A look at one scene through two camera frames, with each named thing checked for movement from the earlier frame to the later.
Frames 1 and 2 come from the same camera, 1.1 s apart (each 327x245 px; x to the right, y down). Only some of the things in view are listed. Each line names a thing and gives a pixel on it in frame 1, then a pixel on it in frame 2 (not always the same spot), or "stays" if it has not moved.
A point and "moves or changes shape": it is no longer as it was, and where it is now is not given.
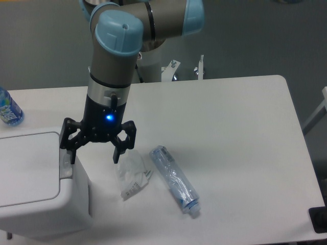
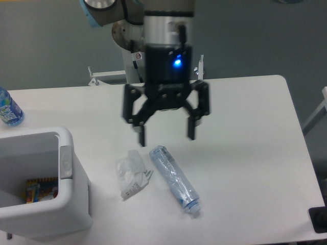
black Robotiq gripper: (100, 123) -> (168, 71)
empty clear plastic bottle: (176, 179) stays
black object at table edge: (318, 217) stays
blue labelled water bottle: (10, 112) stays
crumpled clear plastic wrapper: (133, 174) stays
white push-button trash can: (43, 197) moves or changes shape
